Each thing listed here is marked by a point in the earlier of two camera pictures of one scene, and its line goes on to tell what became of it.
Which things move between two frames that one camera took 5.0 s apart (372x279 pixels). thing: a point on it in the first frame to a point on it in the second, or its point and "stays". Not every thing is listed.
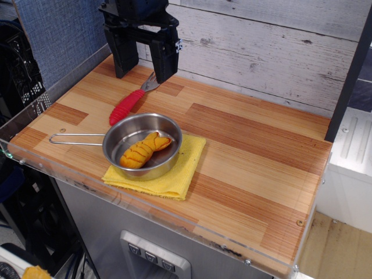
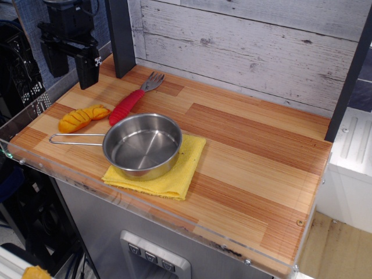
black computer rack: (23, 96) stays
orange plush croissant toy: (136, 155) to (74, 119)
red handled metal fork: (121, 110) stays
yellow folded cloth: (178, 183) stays
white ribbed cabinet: (346, 193) stays
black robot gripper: (122, 39) to (70, 22)
